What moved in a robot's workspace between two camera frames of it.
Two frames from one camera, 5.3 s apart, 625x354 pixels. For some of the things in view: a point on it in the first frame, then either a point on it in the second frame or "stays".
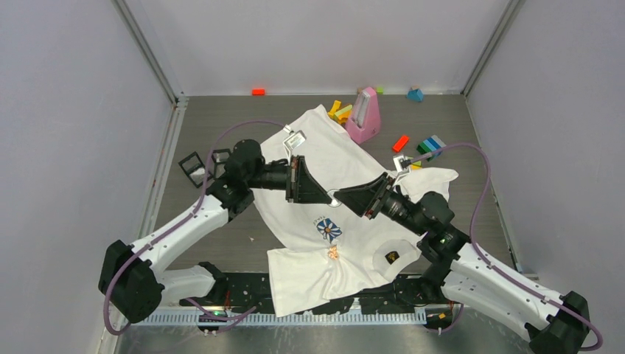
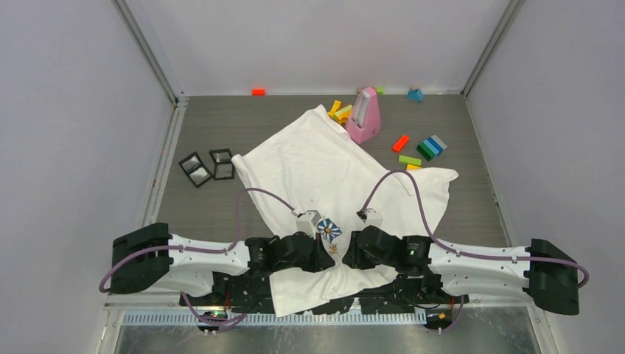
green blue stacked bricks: [430, 144] stays
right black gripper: [371, 196] → [354, 257]
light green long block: [342, 110] stays
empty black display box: [220, 158] stays
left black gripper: [301, 187] → [320, 258]
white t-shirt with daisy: [329, 254] stays
